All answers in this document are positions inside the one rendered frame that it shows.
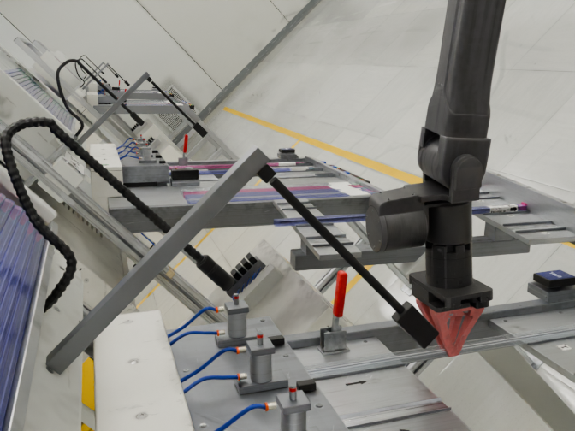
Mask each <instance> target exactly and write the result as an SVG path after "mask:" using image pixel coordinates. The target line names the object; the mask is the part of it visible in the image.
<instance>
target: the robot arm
mask: <svg viewBox="0 0 575 431"><path fill-rule="evenodd" d="M505 5H506V0H448V5H447V11H446V17H445V22H444V28H443V35H442V45H441V51H440V56H439V62H438V68H437V73H436V82H435V85H434V90H433V93H432V97H431V98H430V101H429V105H428V109H427V115H426V121H425V126H421V133H420V139H419V145H418V157H417V159H418V166H419V168H420V169H421V171H422V172H423V183H416V184H409V185H404V186H403V187H401V188H396V189H392V190H387V191H383V192H375V193H373V194H372V195H371V196H370V198H369V208H368V210H367V211H366V217H365V226H366V232H367V237H368V240H369V243H370V247H371V248H372V250H373V251H374V252H383V251H394V250H400V249H406V248H413V247H419V246H423V245H424V244H425V267H426V270H425V271H419V272H414V273H410V274H409V284H412V296H414V297H415V298H416V304H417V306H418V308H419V309H420V311H421V313H422V315H423V316H424V317H425V318H426V319H427V320H428V321H429V322H430V323H431V324H432V325H433V326H434V328H435V329H436V330H437V331H438V332H439V334H438V336H437V337H436V342H437V344H438V345H443V346H444V348H445V351H446V353H447V355H448V356H449V357H455V356H458V355H459V353H460V351H461V349H462V347H463V345H464V343H465V340H466V338H467V336H468V334H469V332H470V331H471V329H472V328H473V326H474V325H475V323H476V322H477V319H478V318H479V317H480V315H481V314H482V313H483V311H484V308H485V307H489V301H490V300H492V299H493V288H491V287H489V286H487V285H485V284H483V283H482V282H480V281H478V280H476V279H474V278H472V201H476V200H479V193H480V188H481V187H482V179H483V177H484V175H485V172H486V168H487V162H488V158H489V149H490V144H491V139H489V138H487V134H488V130H489V120H490V111H491V110H490V104H489V103H490V93H491V86H492V79H493V73H494V68H495V59H496V54H497V49H498V44H499V39H500V34H501V25H502V20H503V15H504V10H505ZM463 315H465V319H464V321H463V323H462V326H461V328H460V331H459V326H460V323H461V320H462V317H463ZM448 318H450V324H449V328H448V325H447V322H448ZM458 331H459V334H458ZM457 334H458V337H457ZM456 337H457V339H456ZM455 340H456V341H455ZM454 342H455V344H454V345H453V344H452V343H454Z"/></svg>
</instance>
